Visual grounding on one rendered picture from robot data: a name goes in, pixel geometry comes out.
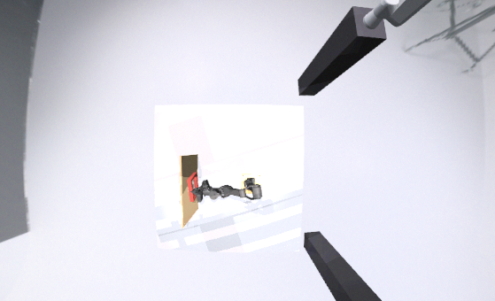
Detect dark red rectangular picture frame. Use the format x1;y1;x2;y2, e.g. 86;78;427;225
187;172;198;202

